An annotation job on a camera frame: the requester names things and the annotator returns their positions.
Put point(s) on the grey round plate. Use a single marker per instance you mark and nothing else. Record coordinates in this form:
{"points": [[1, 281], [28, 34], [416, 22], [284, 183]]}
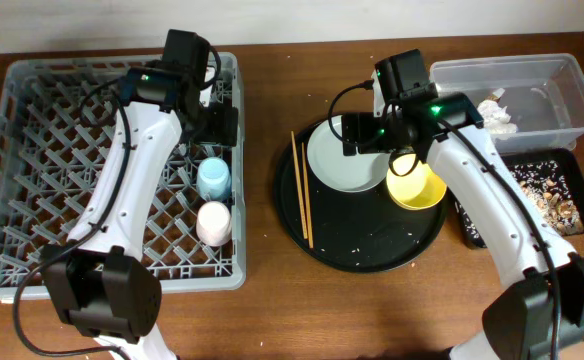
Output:
{"points": [[350, 174]]}

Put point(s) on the wooden chopstick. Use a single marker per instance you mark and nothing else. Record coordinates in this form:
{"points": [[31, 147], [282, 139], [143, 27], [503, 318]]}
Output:
{"points": [[307, 197], [298, 185]]}

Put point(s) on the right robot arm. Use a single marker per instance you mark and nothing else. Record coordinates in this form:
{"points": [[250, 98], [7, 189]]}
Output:
{"points": [[541, 309]]}

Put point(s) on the clear plastic waste bin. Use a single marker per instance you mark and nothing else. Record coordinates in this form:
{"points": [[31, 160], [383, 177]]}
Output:
{"points": [[543, 94]]}

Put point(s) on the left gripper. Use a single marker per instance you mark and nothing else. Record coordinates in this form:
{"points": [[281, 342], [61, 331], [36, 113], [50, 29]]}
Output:
{"points": [[225, 127]]}

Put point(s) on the yellow bowl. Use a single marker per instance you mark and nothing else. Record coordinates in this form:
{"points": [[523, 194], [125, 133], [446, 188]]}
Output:
{"points": [[412, 184]]}

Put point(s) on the grey plastic dishwasher rack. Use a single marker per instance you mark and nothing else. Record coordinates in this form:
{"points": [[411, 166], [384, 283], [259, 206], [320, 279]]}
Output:
{"points": [[50, 164]]}

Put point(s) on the light blue cup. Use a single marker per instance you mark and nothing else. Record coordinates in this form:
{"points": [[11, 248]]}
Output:
{"points": [[213, 179]]}

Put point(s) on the round black serving tray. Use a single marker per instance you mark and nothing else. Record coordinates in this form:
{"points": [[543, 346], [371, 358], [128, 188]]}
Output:
{"points": [[359, 232]]}

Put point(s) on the black rectangular tray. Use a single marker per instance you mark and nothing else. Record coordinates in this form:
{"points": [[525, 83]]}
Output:
{"points": [[568, 164]]}

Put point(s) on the food scraps and rice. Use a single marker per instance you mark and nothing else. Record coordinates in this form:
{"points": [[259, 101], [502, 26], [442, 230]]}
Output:
{"points": [[545, 186]]}

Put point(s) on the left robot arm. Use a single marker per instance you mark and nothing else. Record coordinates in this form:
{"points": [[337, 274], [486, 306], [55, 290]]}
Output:
{"points": [[96, 280]]}

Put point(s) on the pink cup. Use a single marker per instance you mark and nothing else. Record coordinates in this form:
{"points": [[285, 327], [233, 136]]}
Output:
{"points": [[213, 226]]}

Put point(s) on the white paper napkin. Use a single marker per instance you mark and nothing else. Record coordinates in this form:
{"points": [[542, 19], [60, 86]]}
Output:
{"points": [[496, 118]]}

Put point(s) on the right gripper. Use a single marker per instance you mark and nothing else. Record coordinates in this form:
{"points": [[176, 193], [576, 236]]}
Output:
{"points": [[354, 133]]}

